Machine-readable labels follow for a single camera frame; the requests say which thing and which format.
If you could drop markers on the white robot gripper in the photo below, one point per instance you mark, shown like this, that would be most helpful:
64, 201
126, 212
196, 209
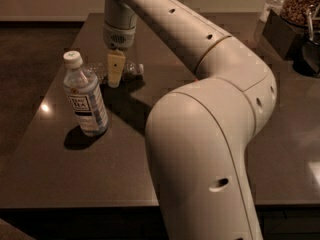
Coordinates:
119, 37

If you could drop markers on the clear water bottle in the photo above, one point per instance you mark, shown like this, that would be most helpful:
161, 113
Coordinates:
131, 71

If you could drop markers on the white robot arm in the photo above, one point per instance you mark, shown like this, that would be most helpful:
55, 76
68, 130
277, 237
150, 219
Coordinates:
197, 134

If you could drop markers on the upright tea bottle white cap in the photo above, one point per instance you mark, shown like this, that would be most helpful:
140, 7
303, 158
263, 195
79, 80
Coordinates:
83, 91

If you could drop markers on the clear plastic bottle in background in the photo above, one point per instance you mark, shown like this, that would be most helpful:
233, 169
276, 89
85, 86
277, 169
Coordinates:
270, 5

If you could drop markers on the black box stand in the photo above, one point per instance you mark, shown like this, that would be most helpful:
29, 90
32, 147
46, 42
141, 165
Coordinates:
294, 44

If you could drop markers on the glass jar of granola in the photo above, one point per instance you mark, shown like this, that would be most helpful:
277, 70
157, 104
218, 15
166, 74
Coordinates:
295, 11

